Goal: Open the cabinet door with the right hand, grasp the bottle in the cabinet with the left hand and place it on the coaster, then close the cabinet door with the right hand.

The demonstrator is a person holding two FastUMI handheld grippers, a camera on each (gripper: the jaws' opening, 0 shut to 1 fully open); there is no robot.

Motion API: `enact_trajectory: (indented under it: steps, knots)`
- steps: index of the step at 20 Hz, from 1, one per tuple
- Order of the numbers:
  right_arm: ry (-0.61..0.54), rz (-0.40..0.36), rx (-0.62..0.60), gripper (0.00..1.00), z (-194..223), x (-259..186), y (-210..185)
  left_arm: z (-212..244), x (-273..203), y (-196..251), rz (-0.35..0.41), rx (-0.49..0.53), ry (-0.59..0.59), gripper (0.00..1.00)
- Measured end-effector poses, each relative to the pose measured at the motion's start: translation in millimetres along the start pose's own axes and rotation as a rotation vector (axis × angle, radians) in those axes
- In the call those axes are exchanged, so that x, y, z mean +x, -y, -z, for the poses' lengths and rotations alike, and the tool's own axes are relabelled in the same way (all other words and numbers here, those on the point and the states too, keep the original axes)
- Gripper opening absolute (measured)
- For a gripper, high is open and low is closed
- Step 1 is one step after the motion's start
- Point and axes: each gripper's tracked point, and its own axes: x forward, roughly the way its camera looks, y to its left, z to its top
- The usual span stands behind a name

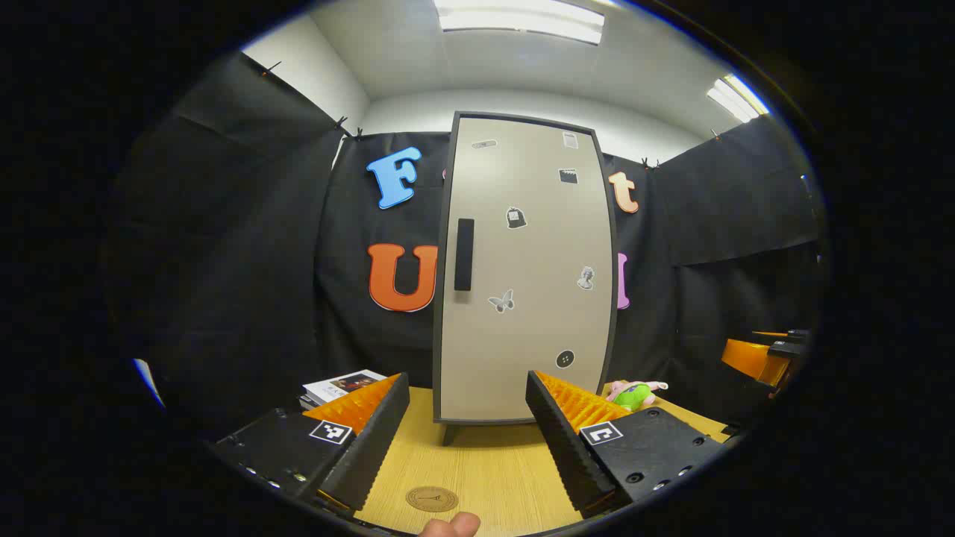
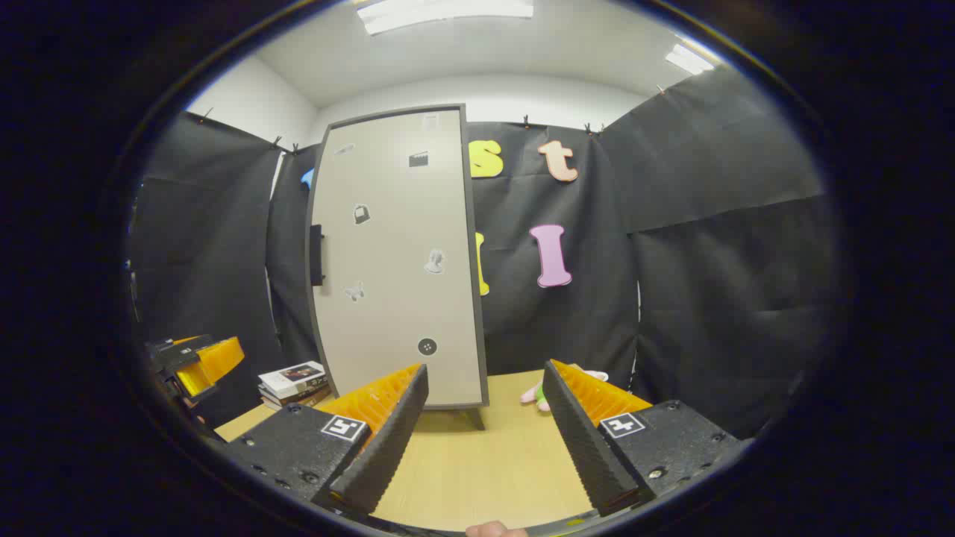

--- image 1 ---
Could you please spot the ceiling light panel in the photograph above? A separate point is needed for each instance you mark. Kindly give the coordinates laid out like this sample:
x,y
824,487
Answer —
x,y
735,98
522,19

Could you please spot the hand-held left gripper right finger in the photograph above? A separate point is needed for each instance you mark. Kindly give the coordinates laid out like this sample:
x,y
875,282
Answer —
x,y
563,447

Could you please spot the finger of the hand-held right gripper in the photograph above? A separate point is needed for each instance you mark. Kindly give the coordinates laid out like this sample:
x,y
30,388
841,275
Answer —
x,y
750,358

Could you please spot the dark grey cabinet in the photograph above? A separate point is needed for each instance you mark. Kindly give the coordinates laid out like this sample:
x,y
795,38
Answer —
x,y
450,433

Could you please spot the black backdrop cloth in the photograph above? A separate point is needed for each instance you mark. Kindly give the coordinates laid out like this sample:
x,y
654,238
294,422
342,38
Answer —
x,y
224,261

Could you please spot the beige cabinet door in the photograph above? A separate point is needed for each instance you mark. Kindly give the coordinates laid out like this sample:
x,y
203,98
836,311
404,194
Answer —
x,y
530,246

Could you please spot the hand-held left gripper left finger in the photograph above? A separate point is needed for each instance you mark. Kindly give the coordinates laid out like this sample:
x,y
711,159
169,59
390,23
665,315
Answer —
x,y
377,447

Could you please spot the round brown coaster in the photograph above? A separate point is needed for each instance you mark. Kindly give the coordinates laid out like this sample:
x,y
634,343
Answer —
x,y
432,499

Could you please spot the green and pink plush toy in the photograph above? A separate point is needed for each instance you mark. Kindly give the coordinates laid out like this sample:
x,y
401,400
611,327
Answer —
x,y
634,395

